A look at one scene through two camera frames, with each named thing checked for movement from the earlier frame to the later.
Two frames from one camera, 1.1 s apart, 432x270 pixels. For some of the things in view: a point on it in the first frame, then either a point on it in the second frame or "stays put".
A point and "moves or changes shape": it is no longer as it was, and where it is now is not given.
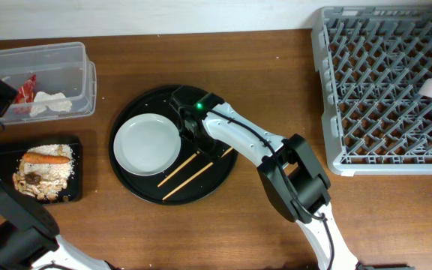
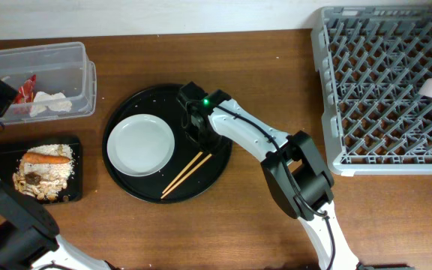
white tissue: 56,101 stays put
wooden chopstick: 183,165 moves or changes shape
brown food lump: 33,178 stays put
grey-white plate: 147,144 moves or changes shape
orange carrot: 40,158 stays put
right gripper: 188,128 stays put
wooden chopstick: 194,175 → 208,156
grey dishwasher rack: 371,61 stays put
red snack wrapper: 25,94 stays put
